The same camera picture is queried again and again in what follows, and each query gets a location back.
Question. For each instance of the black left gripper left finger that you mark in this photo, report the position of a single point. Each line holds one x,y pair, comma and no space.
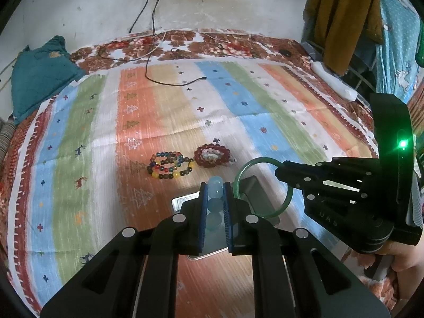
184,232

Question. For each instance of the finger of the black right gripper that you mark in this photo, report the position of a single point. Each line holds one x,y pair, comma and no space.
298,165
299,178

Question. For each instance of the mustard brown hanging garment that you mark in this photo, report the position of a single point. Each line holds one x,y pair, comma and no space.
338,26

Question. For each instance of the right hand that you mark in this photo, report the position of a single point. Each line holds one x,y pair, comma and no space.
407,263

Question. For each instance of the teal pillow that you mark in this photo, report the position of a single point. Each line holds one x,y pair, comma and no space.
40,74

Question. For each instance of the green jade bangle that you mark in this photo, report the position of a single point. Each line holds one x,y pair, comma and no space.
252,190

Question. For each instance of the white power strip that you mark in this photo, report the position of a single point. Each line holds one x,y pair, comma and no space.
336,84

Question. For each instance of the grey jewelry tray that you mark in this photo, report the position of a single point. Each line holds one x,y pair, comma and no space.
215,238

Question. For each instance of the floral brown bed sheet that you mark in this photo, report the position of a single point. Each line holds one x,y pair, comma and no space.
180,44

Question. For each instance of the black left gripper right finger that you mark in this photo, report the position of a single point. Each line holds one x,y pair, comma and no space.
246,233

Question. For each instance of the blue dotted hanging cloth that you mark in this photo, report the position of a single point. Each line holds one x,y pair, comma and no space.
397,69

